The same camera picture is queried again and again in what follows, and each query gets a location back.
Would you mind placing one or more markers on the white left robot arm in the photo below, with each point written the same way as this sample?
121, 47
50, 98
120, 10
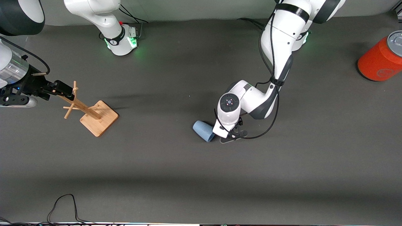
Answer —
279, 37

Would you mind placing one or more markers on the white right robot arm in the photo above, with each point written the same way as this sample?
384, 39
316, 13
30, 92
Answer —
103, 18

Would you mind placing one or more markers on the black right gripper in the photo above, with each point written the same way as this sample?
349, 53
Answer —
32, 84

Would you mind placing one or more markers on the wooden mug tree rack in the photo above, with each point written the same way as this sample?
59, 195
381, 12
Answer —
99, 121

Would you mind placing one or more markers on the orange can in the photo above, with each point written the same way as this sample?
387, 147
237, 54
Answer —
380, 59

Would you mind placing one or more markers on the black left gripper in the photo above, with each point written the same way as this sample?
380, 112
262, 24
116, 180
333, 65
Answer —
240, 122

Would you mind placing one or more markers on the light blue cup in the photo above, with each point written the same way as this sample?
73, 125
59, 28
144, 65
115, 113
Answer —
203, 131

